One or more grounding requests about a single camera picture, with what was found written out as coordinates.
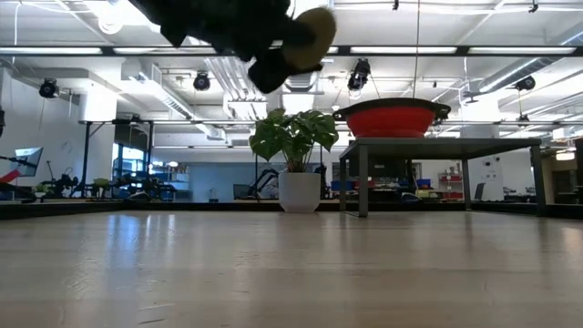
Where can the small green background plant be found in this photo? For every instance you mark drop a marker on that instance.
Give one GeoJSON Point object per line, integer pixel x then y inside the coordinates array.
{"type": "Point", "coordinates": [100, 182]}

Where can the shelf with red bins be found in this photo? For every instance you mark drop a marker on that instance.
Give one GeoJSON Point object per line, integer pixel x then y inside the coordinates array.
{"type": "Point", "coordinates": [451, 195]}

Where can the black aluminium table frame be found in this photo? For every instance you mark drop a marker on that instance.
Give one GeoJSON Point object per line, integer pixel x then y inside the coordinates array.
{"type": "Point", "coordinates": [501, 207]}

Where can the black background post frame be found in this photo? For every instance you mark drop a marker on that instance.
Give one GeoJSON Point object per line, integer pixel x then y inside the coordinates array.
{"type": "Point", "coordinates": [86, 159]}

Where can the black overhead beam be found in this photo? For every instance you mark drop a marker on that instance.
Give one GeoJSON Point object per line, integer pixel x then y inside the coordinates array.
{"type": "Point", "coordinates": [462, 50]}

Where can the blue storage bin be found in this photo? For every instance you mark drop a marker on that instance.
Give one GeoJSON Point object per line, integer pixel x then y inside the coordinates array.
{"type": "Point", "coordinates": [423, 183]}

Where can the tilted computer monitor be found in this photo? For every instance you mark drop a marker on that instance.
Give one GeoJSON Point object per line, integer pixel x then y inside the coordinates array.
{"type": "Point", "coordinates": [27, 160]}

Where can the grey perforated metal shelf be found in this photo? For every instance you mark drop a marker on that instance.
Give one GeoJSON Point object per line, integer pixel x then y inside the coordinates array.
{"type": "Point", "coordinates": [437, 146]}

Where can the black ceiling spotlight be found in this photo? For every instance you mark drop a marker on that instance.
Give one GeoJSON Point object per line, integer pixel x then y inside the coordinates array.
{"type": "Point", "coordinates": [360, 75]}
{"type": "Point", "coordinates": [48, 89]}
{"type": "Point", "coordinates": [201, 81]}
{"type": "Point", "coordinates": [526, 83]}

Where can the green plant in white pot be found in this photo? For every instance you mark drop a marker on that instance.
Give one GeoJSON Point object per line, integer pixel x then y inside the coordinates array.
{"type": "Point", "coordinates": [298, 191]}

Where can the brown toy kiwi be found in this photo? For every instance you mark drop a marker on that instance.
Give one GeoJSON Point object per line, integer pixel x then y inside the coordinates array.
{"type": "Point", "coordinates": [322, 32]}

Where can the round silver ventilation duct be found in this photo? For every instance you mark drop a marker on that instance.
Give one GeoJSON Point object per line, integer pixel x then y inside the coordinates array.
{"type": "Point", "coordinates": [300, 82]}

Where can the long ceiling strip light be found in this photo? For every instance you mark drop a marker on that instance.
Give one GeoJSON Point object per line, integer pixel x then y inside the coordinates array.
{"type": "Point", "coordinates": [524, 50]}
{"type": "Point", "coordinates": [52, 50]}
{"type": "Point", "coordinates": [401, 50]}

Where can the red background bar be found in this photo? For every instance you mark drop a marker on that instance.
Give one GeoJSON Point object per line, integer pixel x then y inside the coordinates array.
{"type": "Point", "coordinates": [9, 177]}

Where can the background black robot arm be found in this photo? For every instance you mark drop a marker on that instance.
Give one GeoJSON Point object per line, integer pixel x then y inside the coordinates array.
{"type": "Point", "coordinates": [262, 177]}

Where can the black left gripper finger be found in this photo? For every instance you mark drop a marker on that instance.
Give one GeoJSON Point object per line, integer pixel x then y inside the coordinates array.
{"type": "Point", "coordinates": [298, 34]}
{"type": "Point", "coordinates": [271, 73]}

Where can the red collapsible colander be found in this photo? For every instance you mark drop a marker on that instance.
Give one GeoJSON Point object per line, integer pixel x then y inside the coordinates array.
{"type": "Point", "coordinates": [391, 122]}

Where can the long silver ceiling duct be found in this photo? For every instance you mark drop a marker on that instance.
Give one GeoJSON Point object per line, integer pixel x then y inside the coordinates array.
{"type": "Point", "coordinates": [524, 68]}

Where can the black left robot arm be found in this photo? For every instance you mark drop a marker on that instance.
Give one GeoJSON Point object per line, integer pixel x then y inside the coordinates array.
{"type": "Point", "coordinates": [173, 18]}

